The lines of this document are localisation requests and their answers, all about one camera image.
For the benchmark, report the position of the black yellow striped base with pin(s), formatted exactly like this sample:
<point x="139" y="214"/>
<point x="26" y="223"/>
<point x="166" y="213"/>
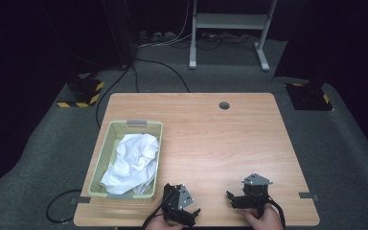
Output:
<point x="310" y="97"/>
<point x="86" y="91"/>

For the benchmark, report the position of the grey tape strip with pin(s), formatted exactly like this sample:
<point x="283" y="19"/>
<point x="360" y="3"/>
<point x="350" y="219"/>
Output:
<point x="308" y="196"/>
<point x="80" y="200"/>

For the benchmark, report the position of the green plastic basket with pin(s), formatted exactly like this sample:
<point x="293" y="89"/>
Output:
<point x="108" y="150"/>

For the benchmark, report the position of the person's right hand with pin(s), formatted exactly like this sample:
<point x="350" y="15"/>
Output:
<point x="265" y="220"/>

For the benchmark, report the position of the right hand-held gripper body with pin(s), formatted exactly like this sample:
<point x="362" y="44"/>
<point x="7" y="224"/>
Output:
<point x="252" y="191"/>

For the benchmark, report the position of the white cloth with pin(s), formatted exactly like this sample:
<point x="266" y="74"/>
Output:
<point x="134" y="163"/>

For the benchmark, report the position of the white metal stand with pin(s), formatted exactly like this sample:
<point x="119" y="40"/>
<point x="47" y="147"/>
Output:
<point x="230" y="21"/>

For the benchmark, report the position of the person's left hand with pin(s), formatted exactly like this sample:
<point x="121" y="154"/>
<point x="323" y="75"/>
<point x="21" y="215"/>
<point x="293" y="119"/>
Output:
<point x="163" y="225"/>

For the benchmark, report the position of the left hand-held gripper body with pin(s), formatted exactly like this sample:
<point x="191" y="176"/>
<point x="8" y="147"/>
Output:
<point x="172" y="201"/>

